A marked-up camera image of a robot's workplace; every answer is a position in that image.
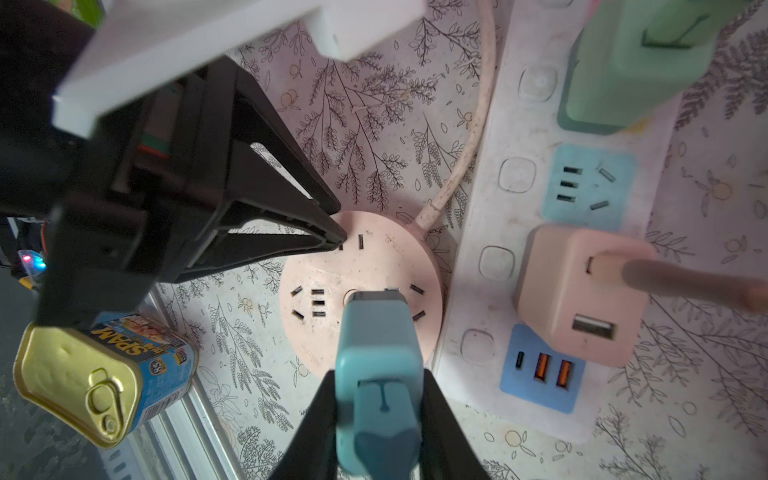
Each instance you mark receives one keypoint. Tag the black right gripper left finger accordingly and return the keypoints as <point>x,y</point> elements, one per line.
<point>312,452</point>

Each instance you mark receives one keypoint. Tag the gold sardine tin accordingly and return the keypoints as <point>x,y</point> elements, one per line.
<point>107,380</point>

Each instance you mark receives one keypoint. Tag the light green charger plug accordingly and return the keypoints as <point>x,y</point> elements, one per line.
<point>632,56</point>

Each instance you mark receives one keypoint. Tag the teal charger plug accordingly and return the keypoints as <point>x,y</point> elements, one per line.
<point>379,384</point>

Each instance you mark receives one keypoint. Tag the white multicolour power strip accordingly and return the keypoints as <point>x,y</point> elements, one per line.
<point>529,334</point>

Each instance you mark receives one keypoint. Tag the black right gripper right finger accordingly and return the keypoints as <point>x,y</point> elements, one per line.
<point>445,452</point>

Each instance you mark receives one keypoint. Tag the pink charger plug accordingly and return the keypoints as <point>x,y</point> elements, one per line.
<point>573,309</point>

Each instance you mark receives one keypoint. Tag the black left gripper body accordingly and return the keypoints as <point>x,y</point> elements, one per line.
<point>105,249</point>

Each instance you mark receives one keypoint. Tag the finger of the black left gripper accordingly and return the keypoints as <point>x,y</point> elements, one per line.
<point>264,246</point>
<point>247,164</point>

